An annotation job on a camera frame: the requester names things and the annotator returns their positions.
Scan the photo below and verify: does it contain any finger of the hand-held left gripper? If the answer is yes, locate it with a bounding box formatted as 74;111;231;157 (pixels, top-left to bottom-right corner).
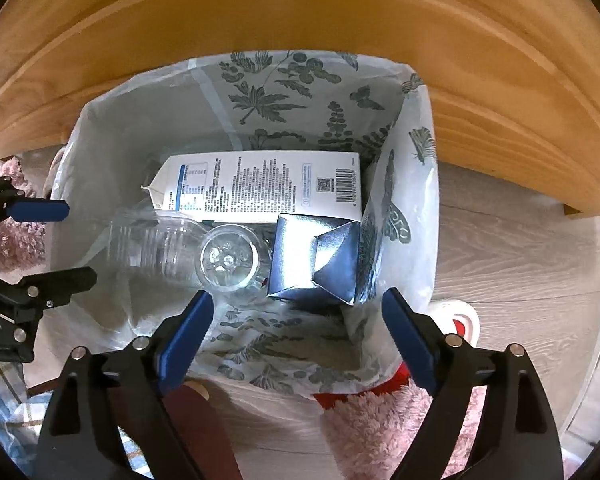
0;266;98;321
0;176;71;233

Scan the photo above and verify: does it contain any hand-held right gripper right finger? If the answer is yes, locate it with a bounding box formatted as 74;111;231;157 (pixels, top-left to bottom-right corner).
381;287;566;480

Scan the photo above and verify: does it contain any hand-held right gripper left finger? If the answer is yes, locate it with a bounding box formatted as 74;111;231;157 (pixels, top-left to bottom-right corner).
34;290;216;480

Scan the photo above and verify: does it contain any clear plastic container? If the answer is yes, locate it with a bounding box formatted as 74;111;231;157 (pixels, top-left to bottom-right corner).
107;207;211;286

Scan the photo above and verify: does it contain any white milk carton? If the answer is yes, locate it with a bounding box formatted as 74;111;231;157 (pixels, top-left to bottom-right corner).
141;151;363;225

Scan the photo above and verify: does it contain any waste bin with leaf-print bag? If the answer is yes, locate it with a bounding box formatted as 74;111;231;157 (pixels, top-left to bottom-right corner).
45;50;441;401

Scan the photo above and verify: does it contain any red white slipper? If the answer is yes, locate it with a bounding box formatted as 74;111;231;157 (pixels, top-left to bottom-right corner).
314;300;481;411

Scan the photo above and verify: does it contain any reddish brown band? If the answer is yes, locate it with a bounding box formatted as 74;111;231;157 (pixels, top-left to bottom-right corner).
167;380;243;480

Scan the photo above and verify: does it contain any wooden bed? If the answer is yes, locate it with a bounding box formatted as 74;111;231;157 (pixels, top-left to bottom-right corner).
0;0;600;222

